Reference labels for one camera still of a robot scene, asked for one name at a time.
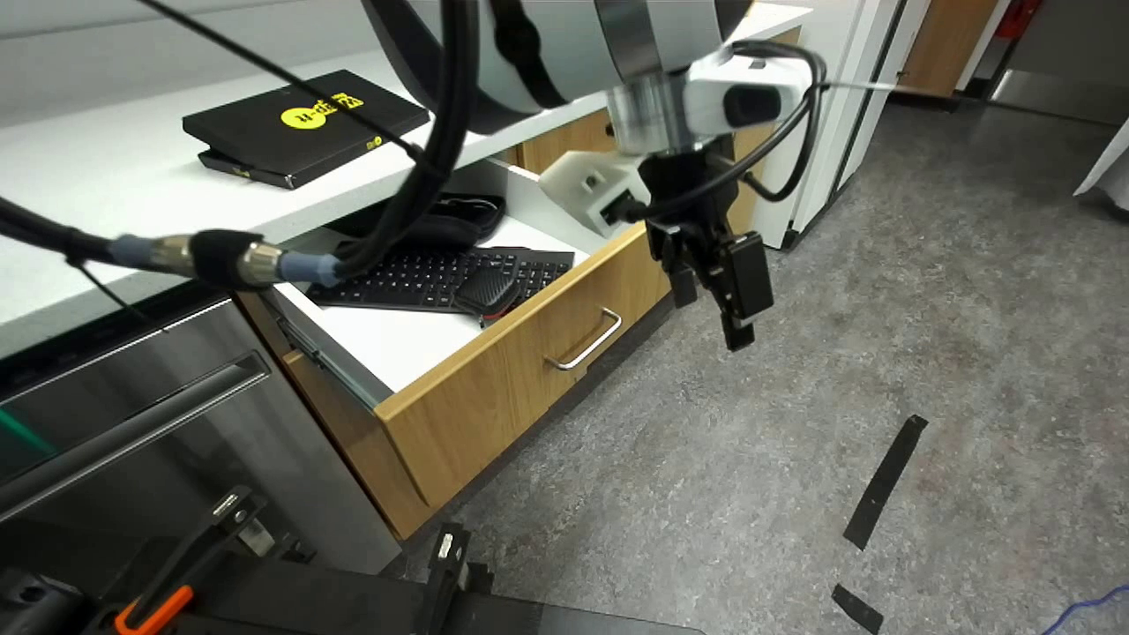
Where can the flat black box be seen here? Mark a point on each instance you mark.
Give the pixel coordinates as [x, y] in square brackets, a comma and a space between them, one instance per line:
[251, 170]

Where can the black keyboard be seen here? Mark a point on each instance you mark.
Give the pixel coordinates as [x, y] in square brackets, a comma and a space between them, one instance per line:
[414, 273]

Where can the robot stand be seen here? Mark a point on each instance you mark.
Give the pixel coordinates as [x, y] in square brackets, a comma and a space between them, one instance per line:
[335, 600]

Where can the black box with yellow print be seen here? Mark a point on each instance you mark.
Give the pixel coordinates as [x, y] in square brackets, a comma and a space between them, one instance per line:
[300, 119]

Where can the wooden cabinet front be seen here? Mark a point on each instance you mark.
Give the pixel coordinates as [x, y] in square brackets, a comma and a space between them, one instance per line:
[569, 141]

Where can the black soft pouch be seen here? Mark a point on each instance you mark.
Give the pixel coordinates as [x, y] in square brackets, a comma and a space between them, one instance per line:
[450, 220]

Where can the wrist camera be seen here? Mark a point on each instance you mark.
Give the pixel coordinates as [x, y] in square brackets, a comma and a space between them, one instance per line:
[586, 185]

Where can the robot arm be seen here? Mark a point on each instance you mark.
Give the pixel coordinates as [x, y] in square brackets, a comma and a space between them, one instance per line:
[564, 44]

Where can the short black tape strip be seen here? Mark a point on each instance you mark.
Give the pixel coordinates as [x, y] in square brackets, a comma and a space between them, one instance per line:
[857, 608]

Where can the black textured case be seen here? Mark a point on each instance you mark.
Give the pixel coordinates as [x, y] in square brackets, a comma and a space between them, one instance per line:
[487, 291]

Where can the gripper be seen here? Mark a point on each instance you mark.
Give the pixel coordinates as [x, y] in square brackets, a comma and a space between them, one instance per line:
[688, 190]

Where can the long black tape strip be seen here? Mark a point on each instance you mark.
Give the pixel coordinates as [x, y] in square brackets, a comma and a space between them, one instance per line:
[885, 481]

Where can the white cabinet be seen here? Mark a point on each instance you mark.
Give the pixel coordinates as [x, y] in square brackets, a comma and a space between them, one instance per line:
[847, 97]

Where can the black clamp with orange grip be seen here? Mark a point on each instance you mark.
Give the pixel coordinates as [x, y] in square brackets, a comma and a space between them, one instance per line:
[176, 564]

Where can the wooden door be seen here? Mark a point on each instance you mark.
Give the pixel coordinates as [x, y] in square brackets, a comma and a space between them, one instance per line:
[948, 44]

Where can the wooden drawer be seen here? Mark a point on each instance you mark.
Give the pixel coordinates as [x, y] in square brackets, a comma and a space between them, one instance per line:
[494, 353]

